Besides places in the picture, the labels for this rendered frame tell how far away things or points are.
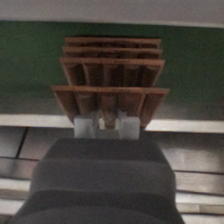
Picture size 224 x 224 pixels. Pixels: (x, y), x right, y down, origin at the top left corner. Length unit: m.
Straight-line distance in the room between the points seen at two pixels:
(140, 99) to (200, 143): 0.28
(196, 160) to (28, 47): 0.37
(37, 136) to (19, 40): 0.23
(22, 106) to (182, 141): 0.34
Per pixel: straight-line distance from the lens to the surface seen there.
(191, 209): 0.25
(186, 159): 0.38
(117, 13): 0.18
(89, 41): 0.19
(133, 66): 0.16
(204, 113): 0.33
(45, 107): 0.31
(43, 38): 0.21
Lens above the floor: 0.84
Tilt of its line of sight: 29 degrees down
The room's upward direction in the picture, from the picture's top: 175 degrees counter-clockwise
